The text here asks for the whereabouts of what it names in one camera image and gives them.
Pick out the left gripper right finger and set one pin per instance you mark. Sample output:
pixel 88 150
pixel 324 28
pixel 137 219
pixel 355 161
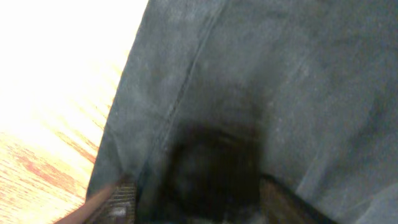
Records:
pixel 281 206

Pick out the black shorts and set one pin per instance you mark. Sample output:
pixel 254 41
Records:
pixel 217 94

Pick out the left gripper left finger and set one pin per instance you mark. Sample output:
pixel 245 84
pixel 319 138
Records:
pixel 120 208

